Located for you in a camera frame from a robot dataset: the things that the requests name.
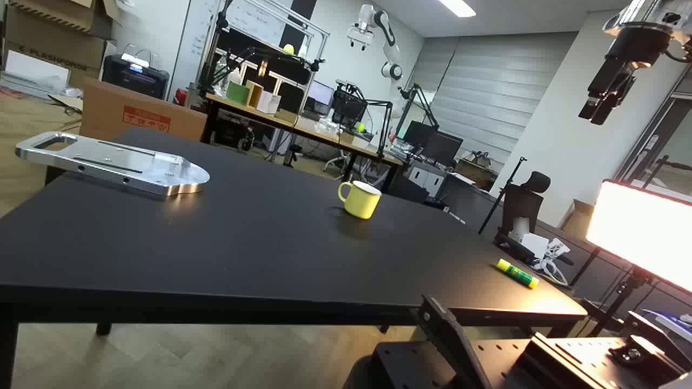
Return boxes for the black 3D printer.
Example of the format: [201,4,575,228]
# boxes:
[332,81,371,135]

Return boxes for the white adapter and cables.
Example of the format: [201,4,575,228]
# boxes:
[507,216,575,288]

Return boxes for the bright light panel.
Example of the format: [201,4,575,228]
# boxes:
[585,179,692,294]

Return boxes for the brown cardboard box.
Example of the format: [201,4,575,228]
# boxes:
[81,79,211,144]

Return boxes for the black computer monitor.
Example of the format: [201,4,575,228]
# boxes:
[401,120,465,167]

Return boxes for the silver metal plate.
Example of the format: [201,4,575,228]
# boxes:
[13,129,213,203]

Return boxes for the yellow mug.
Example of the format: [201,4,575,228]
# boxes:
[336,179,383,222]

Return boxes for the green box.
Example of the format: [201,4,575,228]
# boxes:
[225,81,254,108]

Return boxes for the grey window blind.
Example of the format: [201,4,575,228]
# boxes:
[409,31,580,170]

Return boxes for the ceiling light panel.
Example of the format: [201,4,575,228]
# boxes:
[437,0,479,19]

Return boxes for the stacked cardboard boxes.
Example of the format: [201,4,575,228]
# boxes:
[3,0,117,74]

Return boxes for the black tripod pole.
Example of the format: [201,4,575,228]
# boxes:
[477,156,531,235]

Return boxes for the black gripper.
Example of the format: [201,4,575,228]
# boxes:
[577,23,675,127]

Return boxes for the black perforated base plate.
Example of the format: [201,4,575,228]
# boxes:
[371,332,692,389]

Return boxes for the long wooden desk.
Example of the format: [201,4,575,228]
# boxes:
[204,90,407,181]

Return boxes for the black office chair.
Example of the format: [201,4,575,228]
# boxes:
[498,170,554,235]

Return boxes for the black shelf rack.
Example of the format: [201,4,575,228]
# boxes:
[201,23,324,117]

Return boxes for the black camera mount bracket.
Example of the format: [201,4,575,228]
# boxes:
[413,292,495,389]

